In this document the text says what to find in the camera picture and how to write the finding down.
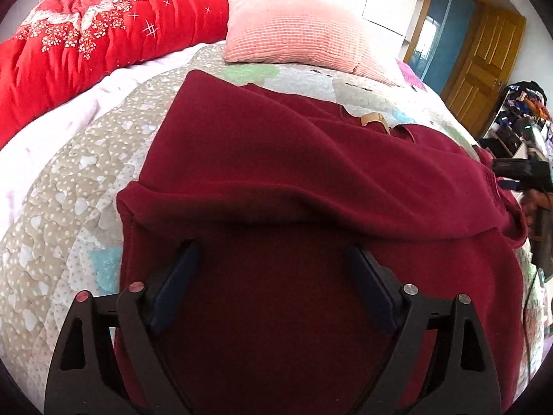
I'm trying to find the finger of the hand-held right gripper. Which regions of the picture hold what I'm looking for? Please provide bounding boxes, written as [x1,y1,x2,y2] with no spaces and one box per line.
[491,159,553,193]

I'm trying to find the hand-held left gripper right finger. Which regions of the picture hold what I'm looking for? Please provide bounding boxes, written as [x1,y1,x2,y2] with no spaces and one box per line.
[346,245,504,415]

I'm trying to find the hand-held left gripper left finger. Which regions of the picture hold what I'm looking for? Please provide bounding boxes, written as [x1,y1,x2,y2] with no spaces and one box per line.
[43,241,200,415]

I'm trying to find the maroon sweater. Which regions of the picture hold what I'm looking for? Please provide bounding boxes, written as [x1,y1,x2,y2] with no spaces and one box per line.
[116,70,528,415]

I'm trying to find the person's right hand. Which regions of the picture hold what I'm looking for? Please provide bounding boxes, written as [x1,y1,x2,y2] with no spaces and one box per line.
[521,192,553,225]

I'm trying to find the white cluttered shelf unit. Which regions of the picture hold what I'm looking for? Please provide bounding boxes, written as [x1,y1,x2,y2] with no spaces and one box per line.
[479,80,553,160]

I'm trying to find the wooden door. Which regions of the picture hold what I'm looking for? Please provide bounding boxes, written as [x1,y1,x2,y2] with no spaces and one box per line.
[441,4,526,138]

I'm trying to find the patchwork heart quilt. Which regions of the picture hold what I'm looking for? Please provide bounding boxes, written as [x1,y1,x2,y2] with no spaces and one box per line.
[0,43,547,394]

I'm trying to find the purple pillow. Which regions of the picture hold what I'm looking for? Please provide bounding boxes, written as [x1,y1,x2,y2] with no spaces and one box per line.
[395,58,428,93]

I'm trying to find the blue glass doorway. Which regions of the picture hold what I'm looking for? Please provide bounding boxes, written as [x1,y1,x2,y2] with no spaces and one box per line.
[412,0,477,96]

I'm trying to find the red floral quilt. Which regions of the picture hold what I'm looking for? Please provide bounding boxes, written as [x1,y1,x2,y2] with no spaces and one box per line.
[0,0,229,150]

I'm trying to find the pink ribbed pillow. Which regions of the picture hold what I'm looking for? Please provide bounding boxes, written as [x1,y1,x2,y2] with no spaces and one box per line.
[222,0,400,87]

